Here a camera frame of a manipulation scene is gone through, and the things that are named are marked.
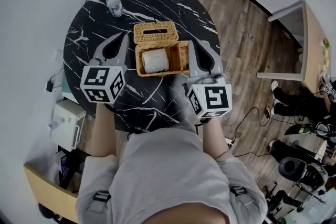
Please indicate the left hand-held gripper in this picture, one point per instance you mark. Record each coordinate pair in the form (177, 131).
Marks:
(95, 78)

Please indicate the person's left forearm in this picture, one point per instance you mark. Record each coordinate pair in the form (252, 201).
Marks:
(105, 131)

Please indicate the light wooden desk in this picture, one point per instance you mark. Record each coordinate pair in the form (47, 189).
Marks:
(313, 42)
(50, 191)

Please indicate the woven wicker box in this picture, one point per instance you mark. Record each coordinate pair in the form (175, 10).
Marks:
(155, 36)

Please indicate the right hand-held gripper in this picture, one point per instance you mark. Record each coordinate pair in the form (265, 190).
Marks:
(215, 98)

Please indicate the black office chair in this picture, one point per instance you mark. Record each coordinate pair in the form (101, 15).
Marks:
(299, 171)

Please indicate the person's right forearm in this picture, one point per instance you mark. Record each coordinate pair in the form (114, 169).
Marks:
(214, 139)

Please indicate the white toilet paper roll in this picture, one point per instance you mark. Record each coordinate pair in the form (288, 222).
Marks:
(155, 60)

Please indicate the white plastic appliance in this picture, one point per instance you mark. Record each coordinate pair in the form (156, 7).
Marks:
(68, 123)

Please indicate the blue carton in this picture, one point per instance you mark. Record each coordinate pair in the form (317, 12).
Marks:
(62, 164)

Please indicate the person's grey shirt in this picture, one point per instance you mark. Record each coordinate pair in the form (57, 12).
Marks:
(168, 173)

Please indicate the clear plastic water bottle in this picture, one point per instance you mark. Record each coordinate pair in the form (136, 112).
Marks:
(114, 5)

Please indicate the black power adapter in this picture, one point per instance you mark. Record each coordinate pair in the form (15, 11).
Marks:
(49, 86)

